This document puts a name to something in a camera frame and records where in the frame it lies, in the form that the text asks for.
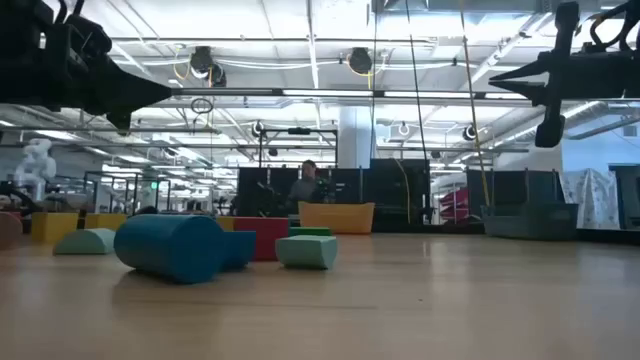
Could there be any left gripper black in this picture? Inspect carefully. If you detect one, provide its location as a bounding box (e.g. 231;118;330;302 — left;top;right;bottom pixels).
0;13;174;137

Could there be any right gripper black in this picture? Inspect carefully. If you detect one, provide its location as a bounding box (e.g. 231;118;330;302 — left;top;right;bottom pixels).
487;0;640;150

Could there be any light blue half-round block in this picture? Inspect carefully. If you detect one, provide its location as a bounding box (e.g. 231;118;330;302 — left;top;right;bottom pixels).
52;227;117;257

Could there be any blue cylinder block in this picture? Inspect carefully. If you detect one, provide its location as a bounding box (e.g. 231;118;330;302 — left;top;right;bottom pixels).
113;213;227;285

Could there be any red half-round block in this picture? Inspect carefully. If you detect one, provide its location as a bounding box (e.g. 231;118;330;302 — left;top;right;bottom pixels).
233;216;290;262

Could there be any green half-round block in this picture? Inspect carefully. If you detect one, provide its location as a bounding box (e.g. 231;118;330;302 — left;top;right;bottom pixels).
288;226;333;238

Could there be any white robot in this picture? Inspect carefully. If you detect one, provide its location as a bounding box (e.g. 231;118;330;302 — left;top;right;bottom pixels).
13;138;58;202

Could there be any overhead bar with light strips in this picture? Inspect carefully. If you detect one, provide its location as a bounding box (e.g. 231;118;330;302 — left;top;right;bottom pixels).
169;86;532;100

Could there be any black perforated equipment case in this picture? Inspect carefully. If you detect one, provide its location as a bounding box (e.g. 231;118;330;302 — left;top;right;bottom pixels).
466;168;567;207

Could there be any patterned white cloth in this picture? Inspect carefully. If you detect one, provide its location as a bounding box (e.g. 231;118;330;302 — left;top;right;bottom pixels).
558;167;622;231

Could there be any dark cabinet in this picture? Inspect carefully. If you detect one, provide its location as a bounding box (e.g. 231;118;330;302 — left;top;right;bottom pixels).
608;163;640;231

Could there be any teal plastic bin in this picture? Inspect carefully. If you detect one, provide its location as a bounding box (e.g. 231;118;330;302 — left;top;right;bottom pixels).
481;201;580;242

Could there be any red shelving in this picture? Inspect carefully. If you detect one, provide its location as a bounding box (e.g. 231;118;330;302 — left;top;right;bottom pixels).
438;187;472;224

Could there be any black partition panel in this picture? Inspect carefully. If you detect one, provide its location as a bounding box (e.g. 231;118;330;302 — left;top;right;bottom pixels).
369;158;432;226
235;166;372;219

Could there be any person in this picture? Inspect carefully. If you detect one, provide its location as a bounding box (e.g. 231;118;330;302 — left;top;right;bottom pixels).
286;159;337;217

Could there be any light blue square block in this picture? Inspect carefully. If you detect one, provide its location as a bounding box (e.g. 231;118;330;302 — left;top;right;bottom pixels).
275;235;339;271

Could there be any yellow plastic bin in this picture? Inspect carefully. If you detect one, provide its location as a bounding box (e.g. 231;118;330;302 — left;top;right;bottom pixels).
298;201;376;235

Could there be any yellow cable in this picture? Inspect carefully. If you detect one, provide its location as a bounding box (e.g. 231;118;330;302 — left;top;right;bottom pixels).
458;0;493;207

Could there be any long black cable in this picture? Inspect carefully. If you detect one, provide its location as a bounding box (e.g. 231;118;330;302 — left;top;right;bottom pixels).
403;0;432;214

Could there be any black aluminium table frame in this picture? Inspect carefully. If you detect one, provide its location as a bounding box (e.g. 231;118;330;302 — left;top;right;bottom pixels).
0;214;640;245

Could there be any black metal frame rig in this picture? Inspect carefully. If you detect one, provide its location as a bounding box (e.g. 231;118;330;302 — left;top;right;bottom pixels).
257;126;340;169

